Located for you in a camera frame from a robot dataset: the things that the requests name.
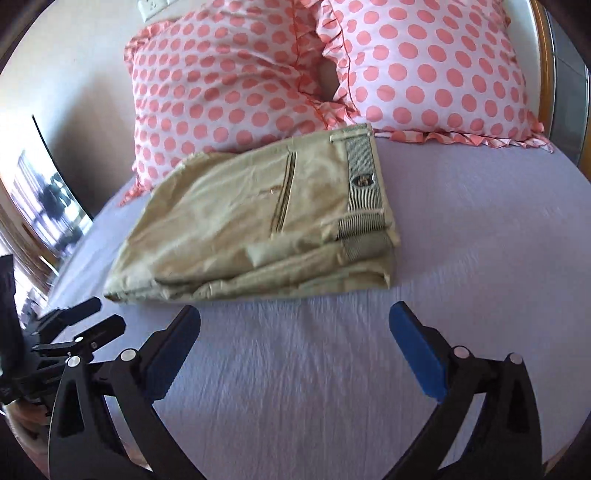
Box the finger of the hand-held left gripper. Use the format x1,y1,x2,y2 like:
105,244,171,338
28,296,102,344
28,315,127,374

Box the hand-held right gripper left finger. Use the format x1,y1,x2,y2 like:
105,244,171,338
47,305,206,480

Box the dark framed mirror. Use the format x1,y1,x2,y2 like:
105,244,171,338
11,114,95,268

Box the white wall socket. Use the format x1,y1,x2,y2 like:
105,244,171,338
137,0,174,22

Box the wooden bed frame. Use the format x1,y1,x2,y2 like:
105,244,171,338
529,0,555,141

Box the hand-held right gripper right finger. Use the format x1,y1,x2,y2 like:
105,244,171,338
381,301,544,480

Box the lavender bed sheet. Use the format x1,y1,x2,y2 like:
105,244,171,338
46,134,591,480

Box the khaki pants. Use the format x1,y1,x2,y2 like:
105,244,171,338
103,123,402,305

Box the pink polka dot pillow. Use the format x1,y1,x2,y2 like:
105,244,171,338
300,0,555,154
119,8,358,207

